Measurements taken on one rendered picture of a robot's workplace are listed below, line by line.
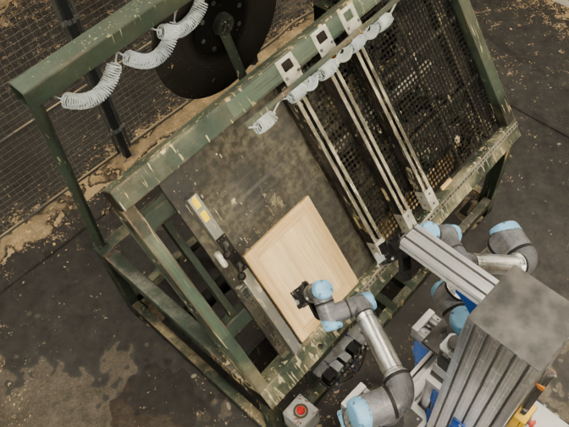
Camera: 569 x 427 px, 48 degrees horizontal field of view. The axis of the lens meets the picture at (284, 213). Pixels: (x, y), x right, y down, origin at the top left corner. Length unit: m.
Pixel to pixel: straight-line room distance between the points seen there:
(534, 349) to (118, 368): 2.90
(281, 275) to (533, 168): 2.59
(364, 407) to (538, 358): 0.60
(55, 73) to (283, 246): 1.23
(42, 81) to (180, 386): 2.23
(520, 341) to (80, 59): 1.85
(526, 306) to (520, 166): 3.06
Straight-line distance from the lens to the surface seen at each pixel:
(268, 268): 2.95
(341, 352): 3.27
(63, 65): 2.61
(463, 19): 3.75
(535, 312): 2.04
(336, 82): 3.04
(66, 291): 4.67
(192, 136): 2.60
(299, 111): 2.93
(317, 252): 3.10
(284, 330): 3.05
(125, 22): 2.71
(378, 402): 2.23
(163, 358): 4.23
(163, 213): 2.72
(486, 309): 2.01
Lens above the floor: 3.79
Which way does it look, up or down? 55 degrees down
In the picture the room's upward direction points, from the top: 7 degrees counter-clockwise
